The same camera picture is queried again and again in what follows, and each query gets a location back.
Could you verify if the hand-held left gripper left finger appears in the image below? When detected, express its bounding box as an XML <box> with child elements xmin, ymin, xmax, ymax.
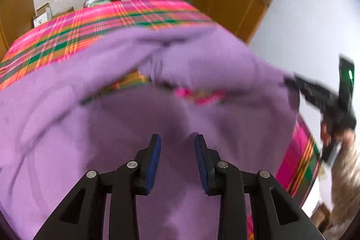
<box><xmin>34</xmin><ymin>134</ymin><xmax>162</xmax><ymax>240</ymax></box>

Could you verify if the plain brown cardboard box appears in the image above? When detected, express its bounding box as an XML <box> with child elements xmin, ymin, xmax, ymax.
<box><xmin>52</xmin><ymin>6</ymin><xmax>75</xmax><ymax>17</ymax></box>

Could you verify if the person's right forearm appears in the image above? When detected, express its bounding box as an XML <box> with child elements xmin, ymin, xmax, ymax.
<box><xmin>328</xmin><ymin>130</ymin><xmax>360</xmax><ymax>231</ymax></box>

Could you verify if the small white box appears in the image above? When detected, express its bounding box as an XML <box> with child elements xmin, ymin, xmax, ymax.
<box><xmin>33</xmin><ymin>3</ymin><xmax>53</xmax><ymax>28</ymax></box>

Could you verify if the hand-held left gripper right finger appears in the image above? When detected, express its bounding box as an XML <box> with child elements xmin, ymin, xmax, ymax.
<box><xmin>194</xmin><ymin>134</ymin><xmax>324</xmax><ymax>240</ymax></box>

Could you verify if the pink green plaid bedspread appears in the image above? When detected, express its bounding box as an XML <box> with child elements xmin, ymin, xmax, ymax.
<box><xmin>0</xmin><ymin>0</ymin><xmax>322</xmax><ymax>208</ymax></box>

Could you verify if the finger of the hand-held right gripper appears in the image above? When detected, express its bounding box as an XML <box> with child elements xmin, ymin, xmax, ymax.
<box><xmin>283</xmin><ymin>74</ymin><xmax>310</xmax><ymax>98</ymax></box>

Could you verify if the purple fleece cloth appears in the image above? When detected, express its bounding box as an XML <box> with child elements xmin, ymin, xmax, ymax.
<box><xmin>0</xmin><ymin>23</ymin><xmax>300</xmax><ymax>240</ymax></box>

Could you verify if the person's right hand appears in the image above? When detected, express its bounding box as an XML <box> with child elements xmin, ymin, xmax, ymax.
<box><xmin>320</xmin><ymin>116</ymin><xmax>356</xmax><ymax>145</ymax></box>

